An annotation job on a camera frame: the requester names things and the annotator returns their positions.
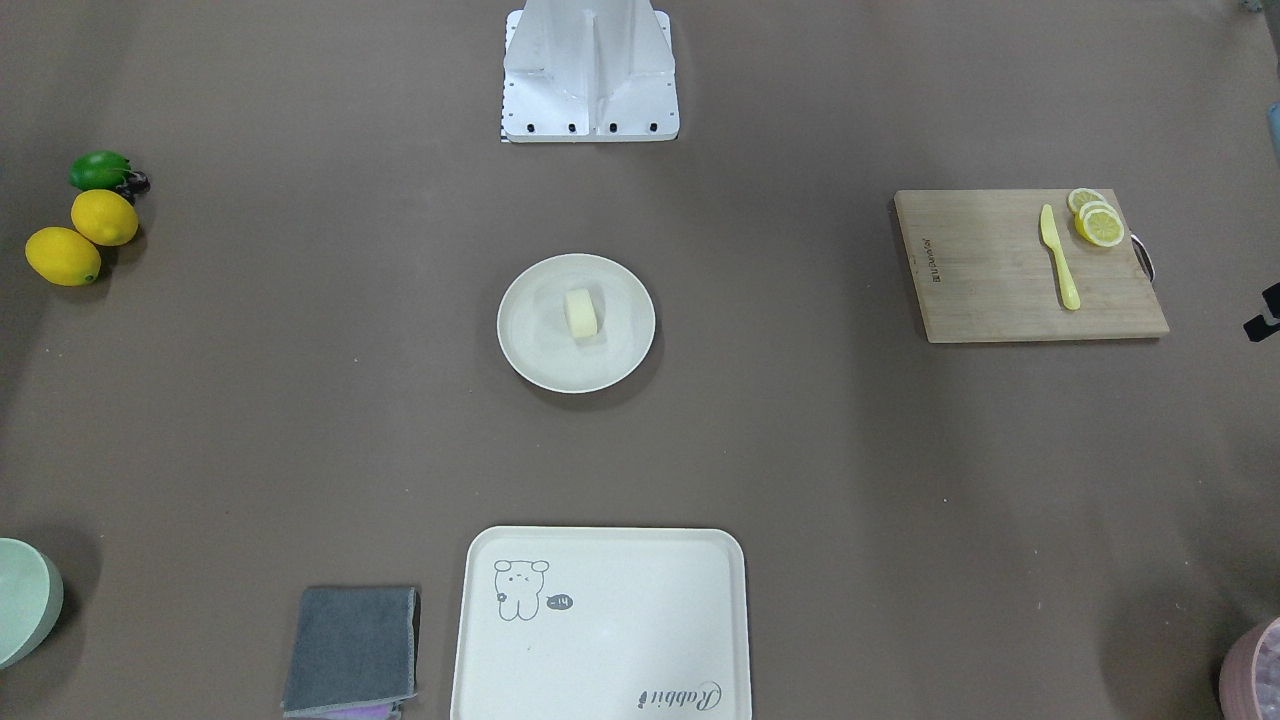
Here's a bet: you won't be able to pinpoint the round cream plate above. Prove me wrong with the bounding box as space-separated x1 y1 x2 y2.
495 252 657 395

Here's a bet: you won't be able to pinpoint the lemon slices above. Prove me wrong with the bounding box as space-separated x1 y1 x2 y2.
1068 187 1128 249

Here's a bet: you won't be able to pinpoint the pale yellow bun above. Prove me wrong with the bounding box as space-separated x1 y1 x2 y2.
563 287 600 341

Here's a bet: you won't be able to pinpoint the grey folded cloth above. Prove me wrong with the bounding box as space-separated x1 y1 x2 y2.
282 585 419 719

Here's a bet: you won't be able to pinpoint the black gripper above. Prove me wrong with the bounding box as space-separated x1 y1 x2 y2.
1243 283 1280 343

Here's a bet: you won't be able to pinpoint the green lime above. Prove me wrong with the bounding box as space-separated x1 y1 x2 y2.
68 150 133 191

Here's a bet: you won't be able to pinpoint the bamboo cutting board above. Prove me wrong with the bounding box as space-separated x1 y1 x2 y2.
893 190 1170 345

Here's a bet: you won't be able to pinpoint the cream rabbit tray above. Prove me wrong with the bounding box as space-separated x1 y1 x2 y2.
451 527 753 719

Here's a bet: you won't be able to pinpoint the yellow plastic knife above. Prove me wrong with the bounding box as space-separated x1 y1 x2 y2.
1038 204 1082 311

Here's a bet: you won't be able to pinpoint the pink bowl with ice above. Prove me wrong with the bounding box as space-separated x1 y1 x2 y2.
1219 618 1279 719

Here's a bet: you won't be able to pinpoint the yellow lemon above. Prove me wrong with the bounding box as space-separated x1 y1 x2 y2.
70 190 140 247
26 227 102 287

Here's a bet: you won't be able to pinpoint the white camera mast base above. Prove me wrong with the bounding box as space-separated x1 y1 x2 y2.
500 1 681 143

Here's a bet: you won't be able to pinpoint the mint green bowl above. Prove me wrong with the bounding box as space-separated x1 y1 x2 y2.
1 538 64 669

